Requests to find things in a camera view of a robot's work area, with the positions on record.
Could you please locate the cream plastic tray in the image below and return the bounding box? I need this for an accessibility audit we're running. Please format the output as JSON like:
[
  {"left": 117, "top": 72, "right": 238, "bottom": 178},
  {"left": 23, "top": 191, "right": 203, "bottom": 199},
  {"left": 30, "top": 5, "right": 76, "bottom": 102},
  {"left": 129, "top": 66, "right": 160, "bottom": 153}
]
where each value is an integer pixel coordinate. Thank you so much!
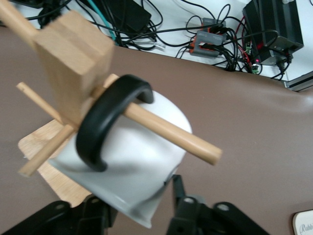
[{"left": 291, "top": 209, "right": 313, "bottom": 235}]

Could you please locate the red cable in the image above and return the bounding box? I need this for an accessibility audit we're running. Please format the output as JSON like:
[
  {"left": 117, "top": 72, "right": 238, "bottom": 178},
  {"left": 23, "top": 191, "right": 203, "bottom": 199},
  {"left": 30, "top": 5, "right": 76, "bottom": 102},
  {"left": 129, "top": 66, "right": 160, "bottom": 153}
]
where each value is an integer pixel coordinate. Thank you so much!
[{"left": 234, "top": 15, "right": 253, "bottom": 65}]

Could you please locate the large grey orange box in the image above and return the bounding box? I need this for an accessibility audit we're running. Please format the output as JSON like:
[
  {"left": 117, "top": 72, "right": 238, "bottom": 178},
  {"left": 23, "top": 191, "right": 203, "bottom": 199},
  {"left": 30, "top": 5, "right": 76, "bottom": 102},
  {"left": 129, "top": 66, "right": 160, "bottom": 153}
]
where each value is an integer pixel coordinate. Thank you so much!
[{"left": 189, "top": 30, "right": 228, "bottom": 59}]

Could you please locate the black finned electronics box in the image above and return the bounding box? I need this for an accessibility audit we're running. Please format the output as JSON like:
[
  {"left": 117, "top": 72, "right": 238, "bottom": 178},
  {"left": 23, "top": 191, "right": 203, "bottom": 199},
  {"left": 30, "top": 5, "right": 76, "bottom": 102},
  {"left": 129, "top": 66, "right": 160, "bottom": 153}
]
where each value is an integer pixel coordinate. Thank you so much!
[{"left": 242, "top": 0, "right": 305, "bottom": 67}]

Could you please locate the wooden mug rack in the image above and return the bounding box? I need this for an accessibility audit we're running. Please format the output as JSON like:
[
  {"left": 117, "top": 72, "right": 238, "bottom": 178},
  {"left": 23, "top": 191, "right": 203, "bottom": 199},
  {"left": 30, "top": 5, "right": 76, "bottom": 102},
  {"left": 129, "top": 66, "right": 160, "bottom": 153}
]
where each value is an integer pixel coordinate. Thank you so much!
[{"left": 0, "top": 0, "right": 223, "bottom": 208}]

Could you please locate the white smiley mug black handle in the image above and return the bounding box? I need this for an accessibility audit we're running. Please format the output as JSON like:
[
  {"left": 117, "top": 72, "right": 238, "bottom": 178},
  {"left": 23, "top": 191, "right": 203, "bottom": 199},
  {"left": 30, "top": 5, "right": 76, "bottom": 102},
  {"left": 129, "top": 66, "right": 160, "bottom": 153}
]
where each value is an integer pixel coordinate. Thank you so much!
[{"left": 47, "top": 74, "right": 194, "bottom": 230}]

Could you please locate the aluminium frame profile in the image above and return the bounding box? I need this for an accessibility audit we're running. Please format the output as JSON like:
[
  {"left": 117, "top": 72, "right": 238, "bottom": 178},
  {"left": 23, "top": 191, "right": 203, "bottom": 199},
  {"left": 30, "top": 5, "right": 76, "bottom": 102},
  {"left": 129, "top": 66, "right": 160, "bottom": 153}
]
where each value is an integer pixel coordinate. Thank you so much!
[{"left": 283, "top": 71, "right": 313, "bottom": 93}]

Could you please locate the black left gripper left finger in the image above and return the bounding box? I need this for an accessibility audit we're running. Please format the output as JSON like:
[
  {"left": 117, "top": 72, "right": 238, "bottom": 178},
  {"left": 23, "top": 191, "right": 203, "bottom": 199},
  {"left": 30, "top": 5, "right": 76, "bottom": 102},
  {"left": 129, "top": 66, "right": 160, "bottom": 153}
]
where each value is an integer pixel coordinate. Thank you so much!
[{"left": 0, "top": 194, "right": 120, "bottom": 235}]

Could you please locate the black power adapter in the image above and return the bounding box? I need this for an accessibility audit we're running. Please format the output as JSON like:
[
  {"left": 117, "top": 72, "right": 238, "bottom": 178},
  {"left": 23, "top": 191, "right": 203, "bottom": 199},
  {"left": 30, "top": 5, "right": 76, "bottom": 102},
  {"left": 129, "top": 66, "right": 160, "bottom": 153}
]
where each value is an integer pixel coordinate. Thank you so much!
[{"left": 97, "top": 0, "right": 153, "bottom": 33}]

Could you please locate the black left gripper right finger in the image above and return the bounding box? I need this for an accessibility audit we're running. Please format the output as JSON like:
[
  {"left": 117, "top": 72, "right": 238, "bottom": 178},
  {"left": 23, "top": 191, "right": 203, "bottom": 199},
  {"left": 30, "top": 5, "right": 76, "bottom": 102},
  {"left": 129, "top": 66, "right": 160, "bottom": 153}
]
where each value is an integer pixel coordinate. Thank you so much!
[{"left": 166, "top": 174, "right": 271, "bottom": 235}]

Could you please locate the teal cable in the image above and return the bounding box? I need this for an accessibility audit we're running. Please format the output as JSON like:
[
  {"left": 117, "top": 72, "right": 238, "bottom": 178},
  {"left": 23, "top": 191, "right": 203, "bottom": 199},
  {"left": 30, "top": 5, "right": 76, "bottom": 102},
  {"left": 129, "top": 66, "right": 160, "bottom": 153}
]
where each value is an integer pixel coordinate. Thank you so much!
[{"left": 89, "top": 0, "right": 118, "bottom": 47}]

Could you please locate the brown table mat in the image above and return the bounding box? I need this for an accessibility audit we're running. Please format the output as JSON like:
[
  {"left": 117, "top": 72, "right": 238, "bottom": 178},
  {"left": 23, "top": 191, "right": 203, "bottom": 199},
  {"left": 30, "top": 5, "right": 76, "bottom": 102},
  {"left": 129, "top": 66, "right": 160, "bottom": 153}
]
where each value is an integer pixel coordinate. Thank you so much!
[{"left": 0, "top": 26, "right": 313, "bottom": 235}]

